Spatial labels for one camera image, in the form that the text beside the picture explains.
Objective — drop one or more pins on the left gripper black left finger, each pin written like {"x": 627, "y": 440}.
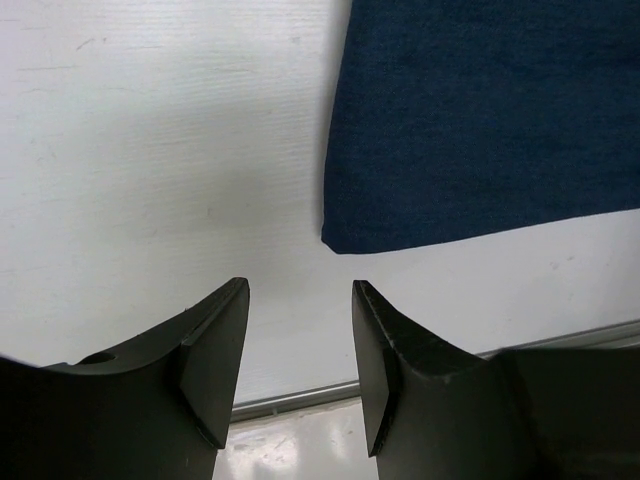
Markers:
{"x": 157, "y": 406}

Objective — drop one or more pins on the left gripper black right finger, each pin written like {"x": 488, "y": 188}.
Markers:
{"x": 562, "y": 408}

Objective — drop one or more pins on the dark blue denim trousers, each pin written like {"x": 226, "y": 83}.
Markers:
{"x": 457, "y": 119}

